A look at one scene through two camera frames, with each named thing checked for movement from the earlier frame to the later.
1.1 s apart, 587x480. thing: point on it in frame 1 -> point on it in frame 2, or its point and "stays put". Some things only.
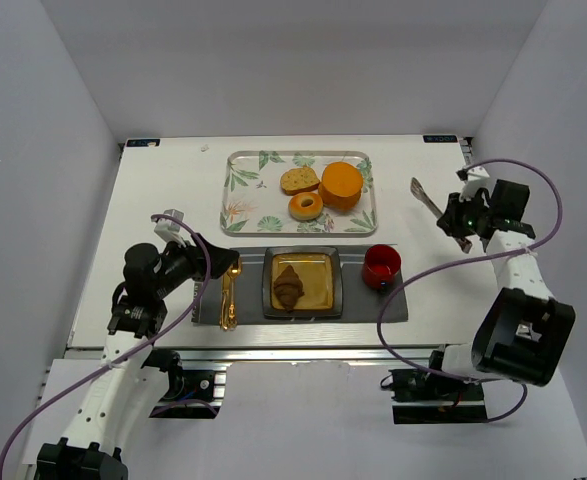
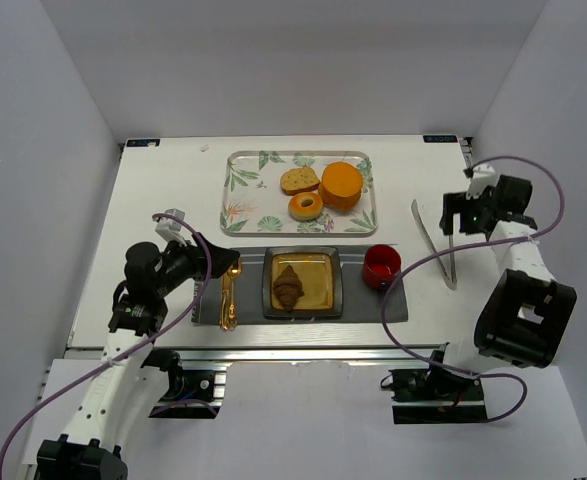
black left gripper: [199, 258] stays put
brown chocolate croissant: [288, 288] stays put
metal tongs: [424, 196] -> [451, 281]
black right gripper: [453, 218] stays put
